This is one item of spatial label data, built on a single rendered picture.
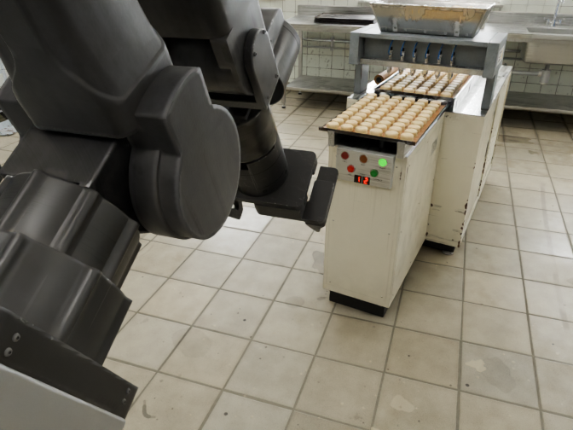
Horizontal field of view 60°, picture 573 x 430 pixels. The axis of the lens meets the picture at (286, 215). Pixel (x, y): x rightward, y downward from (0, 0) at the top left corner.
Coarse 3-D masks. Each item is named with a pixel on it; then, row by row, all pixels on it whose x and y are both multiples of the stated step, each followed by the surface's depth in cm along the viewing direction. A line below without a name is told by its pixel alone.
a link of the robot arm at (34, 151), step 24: (24, 144) 25; (48, 144) 25; (72, 144) 24; (96, 144) 24; (120, 144) 24; (24, 168) 24; (48, 168) 24; (72, 168) 23; (96, 168) 23; (120, 168) 25; (120, 192) 25
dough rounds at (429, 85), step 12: (408, 72) 288; (420, 72) 288; (432, 72) 288; (384, 84) 264; (396, 84) 261; (408, 84) 269; (420, 84) 266; (432, 84) 263; (444, 84) 261; (456, 84) 262; (444, 96) 245
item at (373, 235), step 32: (416, 160) 210; (352, 192) 213; (384, 192) 205; (416, 192) 227; (352, 224) 220; (384, 224) 212; (416, 224) 246; (352, 256) 227; (384, 256) 219; (352, 288) 235; (384, 288) 226
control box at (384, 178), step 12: (336, 156) 206; (360, 156) 200; (372, 156) 198; (384, 156) 195; (336, 168) 208; (360, 168) 203; (372, 168) 200; (384, 168) 198; (348, 180) 208; (360, 180) 205; (372, 180) 202; (384, 180) 200
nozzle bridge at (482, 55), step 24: (360, 48) 257; (384, 48) 257; (408, 48) 251; (432, 48) 246; (456, 48) 241; (480, 48) 236; (504, 48) 249; (360, 72) 270; (456, 72) 241; (480, 72) 236
